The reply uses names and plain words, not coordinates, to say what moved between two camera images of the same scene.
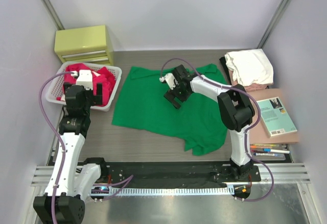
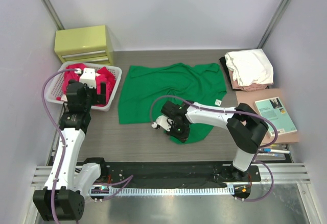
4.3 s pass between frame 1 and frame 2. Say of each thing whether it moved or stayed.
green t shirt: moved
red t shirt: stayed
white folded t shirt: stayed
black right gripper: moved
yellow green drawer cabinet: stayed
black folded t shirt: stayed
